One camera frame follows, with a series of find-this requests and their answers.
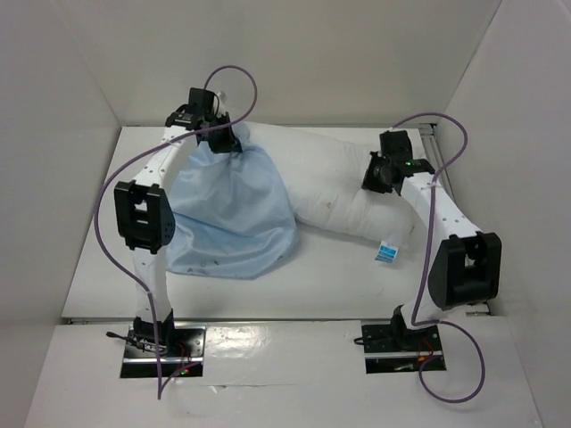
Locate blue white pillow label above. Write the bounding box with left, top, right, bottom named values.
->
left=375, top=241, right=399, bottom=264

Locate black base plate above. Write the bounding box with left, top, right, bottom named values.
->
left=353, top=320, right=446, bottom=375
left=120, top=322, right=206, bottom=380

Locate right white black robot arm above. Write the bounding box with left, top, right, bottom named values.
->
left=362, top=130, right=502, bottom=351

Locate aluminium extrusion rail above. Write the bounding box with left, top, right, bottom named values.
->
left=414, top=124, right=501, bottom=323

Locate light blue pillowcase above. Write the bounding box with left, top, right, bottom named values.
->
left=166, top=123, right=299, bottom=280

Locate white pillow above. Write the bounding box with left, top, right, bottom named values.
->
left=235, top=122, right=418, bottom=248

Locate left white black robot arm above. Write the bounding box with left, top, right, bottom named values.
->
left=113, top=87, right=242, bottom=356

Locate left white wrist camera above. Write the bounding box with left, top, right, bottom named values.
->
left=215, top=91, right=227, bottom=108

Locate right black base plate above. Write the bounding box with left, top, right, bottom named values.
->
left=353, top=320, right=446, bottom=375

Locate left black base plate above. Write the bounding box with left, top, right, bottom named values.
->
left=120, top=322, right=206, bottom=380

